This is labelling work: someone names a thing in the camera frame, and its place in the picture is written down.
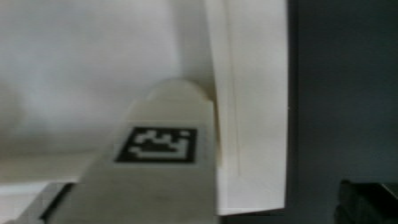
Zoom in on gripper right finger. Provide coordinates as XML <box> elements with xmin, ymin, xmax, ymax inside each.
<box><xmin>336</xmin><ymin>180</ymin><xmax>398</xmax><ymax>224</ymax></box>

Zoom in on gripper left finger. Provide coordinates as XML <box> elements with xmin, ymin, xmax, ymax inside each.
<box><xmin>13</xmin><ymin>182</ymin><xmax>75</xmax><ymax>224</ymax></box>

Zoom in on white square tabletop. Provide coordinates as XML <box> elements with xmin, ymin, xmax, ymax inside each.
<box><xmin>0</xmin><ymin>0</ymin><xmax>215</xmax><ymax>224</ymax></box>

